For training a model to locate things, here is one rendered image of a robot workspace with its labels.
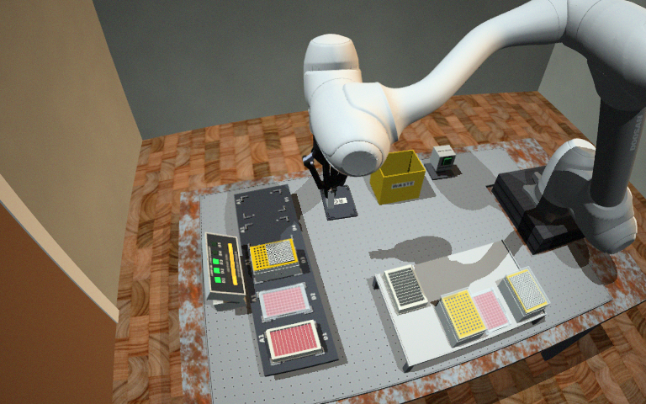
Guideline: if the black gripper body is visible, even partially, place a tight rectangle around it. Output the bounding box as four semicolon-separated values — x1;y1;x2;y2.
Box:
311;135;324;165

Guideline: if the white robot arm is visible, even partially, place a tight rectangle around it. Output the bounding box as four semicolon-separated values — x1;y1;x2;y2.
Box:
304;0;646;254

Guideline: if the dark grey rectangular pad with rg label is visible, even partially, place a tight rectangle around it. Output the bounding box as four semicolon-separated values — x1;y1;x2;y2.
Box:
320;185;357;221

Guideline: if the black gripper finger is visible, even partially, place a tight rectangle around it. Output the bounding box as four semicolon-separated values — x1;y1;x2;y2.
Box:
330;166;347;208
302;153;331;209

